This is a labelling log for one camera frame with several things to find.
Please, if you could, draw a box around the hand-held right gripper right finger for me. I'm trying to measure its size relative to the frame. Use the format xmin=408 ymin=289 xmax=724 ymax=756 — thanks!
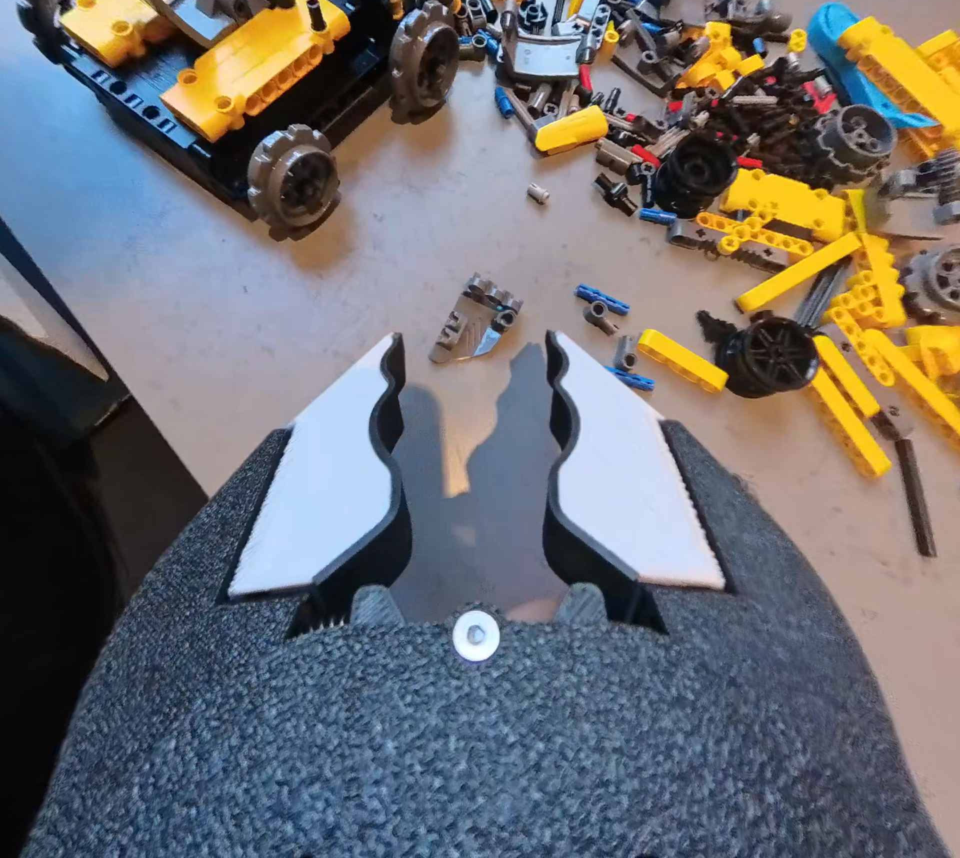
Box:
xmin=542 ymin=329 xmax=729 ymax=597

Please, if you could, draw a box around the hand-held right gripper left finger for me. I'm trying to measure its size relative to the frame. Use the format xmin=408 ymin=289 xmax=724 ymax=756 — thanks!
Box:
xmin=225 ymin=331 xmax=415 ymax=600

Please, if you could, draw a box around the grey angled panel piece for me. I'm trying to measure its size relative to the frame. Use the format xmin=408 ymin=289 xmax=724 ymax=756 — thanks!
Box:
xmin=429 ymin=273 xmax=525 ymax=366

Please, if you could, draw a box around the short yellow beam piece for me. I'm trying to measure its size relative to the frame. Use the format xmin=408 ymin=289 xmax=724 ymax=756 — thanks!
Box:
xmin=637 ymin=329 xmax=729 ymax=394

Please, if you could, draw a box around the black spoked wheel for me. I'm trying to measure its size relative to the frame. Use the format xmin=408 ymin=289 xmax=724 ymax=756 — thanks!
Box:
xmin=716 ymin=315 xmax=822 ymax=399

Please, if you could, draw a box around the long yellow beam piece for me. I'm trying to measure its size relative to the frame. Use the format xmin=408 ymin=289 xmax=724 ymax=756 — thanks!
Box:
xmin=735 ymin=231 xmax=864 ymax=314

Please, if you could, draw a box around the yellow cross beam piece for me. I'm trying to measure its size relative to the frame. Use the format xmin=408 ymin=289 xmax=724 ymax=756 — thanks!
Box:
xmin=696 ymin=209 xmax=815 ymax=258

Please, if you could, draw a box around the short black axle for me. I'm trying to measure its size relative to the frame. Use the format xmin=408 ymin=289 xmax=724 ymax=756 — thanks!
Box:
xmin=892 ymin=434 xmax=939 ymax=559

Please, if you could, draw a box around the black pin connector piece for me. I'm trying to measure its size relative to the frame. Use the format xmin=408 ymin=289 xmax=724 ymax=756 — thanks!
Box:
xmin=594 ymin=173 xmax=640 ymax=214

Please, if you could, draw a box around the black wheel hub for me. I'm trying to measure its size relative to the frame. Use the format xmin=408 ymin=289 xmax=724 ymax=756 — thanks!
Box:
xmin=651 ymin=132 xmax=740 ymax=218

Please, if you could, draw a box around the yellow holed panel piece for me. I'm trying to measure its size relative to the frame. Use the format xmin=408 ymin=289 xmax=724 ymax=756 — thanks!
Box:
xmin=720 ymin=168 xmax=852 ymax=244

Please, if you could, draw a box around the grey treaded wheel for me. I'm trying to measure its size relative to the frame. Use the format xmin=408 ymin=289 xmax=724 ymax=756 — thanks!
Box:
xmin=900 ymin=249 xmax=960 ymax=327

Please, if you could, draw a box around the yellow curved panel piece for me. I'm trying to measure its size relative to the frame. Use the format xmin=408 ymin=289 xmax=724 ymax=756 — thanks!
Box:
xmin=534 ymin=105 xmax=610 ymax=156

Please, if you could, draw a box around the pile of toy brick pieces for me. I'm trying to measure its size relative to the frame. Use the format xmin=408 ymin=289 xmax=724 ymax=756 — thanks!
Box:
xmin=427 ymin=0 xmax=960 ymax=559

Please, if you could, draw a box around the grey toothed wheel hub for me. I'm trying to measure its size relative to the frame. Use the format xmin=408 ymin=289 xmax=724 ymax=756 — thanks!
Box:
xmin=817 ymin=104 xmax=897 ymax=180

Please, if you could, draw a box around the yellow black toy brick vehicle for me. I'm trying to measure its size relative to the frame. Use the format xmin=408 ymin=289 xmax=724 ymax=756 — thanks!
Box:
xmin=16 ymin=0 xmax=462 ymax=243

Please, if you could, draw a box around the grey curved fender piece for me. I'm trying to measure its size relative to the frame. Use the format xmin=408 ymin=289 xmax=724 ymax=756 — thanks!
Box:
xmin=498 ymin=21 xmax=594 ymax=87

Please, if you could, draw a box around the blue yellow brick assembly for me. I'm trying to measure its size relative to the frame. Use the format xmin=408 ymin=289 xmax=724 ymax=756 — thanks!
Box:
xmin=808 ymin=1 xmax=960 ymax=158

